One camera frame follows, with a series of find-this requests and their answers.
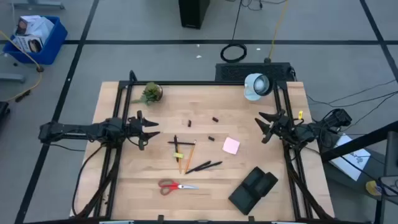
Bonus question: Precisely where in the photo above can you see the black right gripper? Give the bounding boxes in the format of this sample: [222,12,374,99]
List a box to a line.
[254,109,295,144]

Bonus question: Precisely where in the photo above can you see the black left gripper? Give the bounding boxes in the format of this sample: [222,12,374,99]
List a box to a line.
[126,110,161,151]

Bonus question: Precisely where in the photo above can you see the pink sticky note pad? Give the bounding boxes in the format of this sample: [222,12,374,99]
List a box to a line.
[222,136,241,156]

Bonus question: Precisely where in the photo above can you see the yellow pencil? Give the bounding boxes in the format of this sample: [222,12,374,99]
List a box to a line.
[177,144,183,174]
[184,139,197,174]

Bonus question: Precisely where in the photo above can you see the red-handled scissors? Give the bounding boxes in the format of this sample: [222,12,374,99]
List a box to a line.
[157,178,200,197]

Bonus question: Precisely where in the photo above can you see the black desk organizer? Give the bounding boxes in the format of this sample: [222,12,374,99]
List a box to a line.
[228,166,279,216]

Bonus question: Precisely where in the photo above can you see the white spotlight lamp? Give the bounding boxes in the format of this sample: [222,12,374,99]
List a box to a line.
[243,73,274,101]

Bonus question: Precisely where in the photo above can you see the potted green succulent plant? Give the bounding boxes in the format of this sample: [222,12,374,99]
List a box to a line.
[130,81,164,106]

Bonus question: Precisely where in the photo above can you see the black perforated computer case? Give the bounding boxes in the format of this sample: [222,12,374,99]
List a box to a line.
[215,62,295,83]

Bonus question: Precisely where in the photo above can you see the black metal stand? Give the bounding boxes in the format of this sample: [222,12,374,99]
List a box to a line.
[320,120,398,224]

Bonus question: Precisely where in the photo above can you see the yellow tape roll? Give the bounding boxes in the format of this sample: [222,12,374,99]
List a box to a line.
[365,180,382,197]

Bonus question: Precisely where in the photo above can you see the black computer tower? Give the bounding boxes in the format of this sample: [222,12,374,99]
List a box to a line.
[178,0,211,30]

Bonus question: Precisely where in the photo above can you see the blue plastic bin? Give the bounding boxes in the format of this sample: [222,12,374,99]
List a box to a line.
[2,15,68,65]

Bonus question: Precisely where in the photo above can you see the grey metal table foot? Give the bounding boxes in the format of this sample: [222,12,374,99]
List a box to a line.
[8,1,65,10]
[0,73,26,84]

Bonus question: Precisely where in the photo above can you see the white printed cardboard box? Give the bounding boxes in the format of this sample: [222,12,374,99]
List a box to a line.
[14,15,55,43]
[12,35,44,54]

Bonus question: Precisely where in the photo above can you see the black aluminium table frame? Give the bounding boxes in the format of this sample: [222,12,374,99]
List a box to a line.
[74,70,333,222]

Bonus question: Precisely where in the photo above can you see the yellow hanging power cable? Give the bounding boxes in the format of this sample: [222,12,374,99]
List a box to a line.
[264,0,290,65]

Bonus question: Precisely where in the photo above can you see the black coiled hanging cable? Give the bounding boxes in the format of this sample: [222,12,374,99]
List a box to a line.
[220,0,248,64]

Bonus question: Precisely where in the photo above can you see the thick black cable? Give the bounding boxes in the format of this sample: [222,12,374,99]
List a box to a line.
[72,144,105,217]

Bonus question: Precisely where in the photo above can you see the thin black floor cable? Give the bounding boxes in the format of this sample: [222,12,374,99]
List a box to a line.
[328,79,398,105]

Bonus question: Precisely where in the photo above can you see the yellow floor cable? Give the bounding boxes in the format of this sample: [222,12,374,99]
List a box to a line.
[0,30,44,103]

